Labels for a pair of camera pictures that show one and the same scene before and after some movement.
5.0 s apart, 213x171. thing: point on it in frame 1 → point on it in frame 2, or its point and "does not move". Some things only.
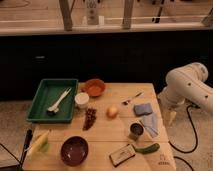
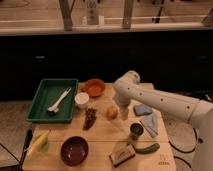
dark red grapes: x=89 y=118 does not move
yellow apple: x=112 y=112 does not move
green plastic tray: x=53 y=101 does not move
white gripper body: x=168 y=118 → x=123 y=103
